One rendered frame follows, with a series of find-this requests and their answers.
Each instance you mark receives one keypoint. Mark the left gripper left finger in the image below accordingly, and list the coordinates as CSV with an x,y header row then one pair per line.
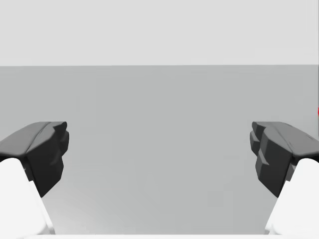
x,y
37,159

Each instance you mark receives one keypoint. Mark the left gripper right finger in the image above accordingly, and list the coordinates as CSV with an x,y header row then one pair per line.
x,y
276,159

